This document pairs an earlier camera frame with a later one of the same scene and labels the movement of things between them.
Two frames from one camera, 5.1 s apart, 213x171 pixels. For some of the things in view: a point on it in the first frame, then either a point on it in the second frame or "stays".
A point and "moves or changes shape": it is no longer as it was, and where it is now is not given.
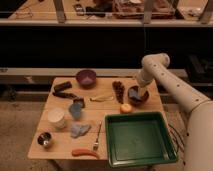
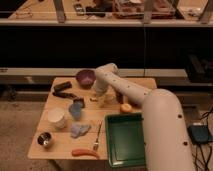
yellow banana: (102, 98) moves or changes shape
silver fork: (96, 144) stays
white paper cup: (56, 117) stays
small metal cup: (44, 139) stays
